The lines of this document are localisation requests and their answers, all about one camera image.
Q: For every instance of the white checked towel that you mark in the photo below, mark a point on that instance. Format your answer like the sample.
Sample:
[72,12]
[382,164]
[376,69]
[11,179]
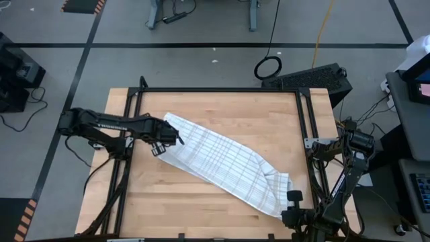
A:
[218,154]

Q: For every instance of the grey side table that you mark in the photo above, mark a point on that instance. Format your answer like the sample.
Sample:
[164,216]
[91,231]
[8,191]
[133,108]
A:
[413,127]

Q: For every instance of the white power strip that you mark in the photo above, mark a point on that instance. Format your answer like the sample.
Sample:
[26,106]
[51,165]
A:
[386,87]

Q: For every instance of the grey desk leg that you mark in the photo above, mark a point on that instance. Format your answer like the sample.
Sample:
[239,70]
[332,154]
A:
[253,17]
[154,15]

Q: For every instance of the black monitor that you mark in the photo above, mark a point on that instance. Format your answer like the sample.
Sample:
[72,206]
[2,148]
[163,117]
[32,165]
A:
[420,80]

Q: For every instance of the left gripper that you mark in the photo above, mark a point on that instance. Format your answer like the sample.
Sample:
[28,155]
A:
[163,132]

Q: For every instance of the black equipment cart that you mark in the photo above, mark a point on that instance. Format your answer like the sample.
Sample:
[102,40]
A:
[16,70]

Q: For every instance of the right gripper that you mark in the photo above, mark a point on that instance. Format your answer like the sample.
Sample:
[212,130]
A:
[302,220]

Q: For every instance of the black aluminium table frame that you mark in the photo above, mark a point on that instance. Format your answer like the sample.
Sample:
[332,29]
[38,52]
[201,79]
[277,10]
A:
[218,89]

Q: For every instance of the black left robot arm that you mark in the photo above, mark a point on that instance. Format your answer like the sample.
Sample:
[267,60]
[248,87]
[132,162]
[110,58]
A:
[100,122]

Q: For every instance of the black power adapter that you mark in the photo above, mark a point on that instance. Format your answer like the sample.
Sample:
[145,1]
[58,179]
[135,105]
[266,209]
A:
[349,125]

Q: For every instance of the white bulky object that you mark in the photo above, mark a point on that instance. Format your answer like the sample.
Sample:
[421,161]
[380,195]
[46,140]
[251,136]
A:
[418,50]

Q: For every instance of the black computer tower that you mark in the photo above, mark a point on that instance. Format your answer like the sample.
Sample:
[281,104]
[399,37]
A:
[309,79]

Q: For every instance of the grey metal base plate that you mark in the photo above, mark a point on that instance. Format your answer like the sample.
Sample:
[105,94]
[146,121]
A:
[309,142]
[129,142]

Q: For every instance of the black power strip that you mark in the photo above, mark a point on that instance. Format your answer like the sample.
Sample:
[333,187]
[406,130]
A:
[174,17]

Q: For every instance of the black keyboard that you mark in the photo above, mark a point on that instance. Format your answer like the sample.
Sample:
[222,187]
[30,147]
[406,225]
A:
[424,191]

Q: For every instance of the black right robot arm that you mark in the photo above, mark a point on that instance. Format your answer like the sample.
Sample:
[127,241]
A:
[346,181]

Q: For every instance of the grey keyboard table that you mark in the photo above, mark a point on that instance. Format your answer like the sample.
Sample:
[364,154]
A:
[408,188]

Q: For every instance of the hazard-striped black mat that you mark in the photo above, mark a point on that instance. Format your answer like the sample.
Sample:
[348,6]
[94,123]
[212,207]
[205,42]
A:
[80,6]
[10,218]

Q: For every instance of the black caster wheel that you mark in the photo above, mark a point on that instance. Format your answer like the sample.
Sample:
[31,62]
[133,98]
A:
[399,230]

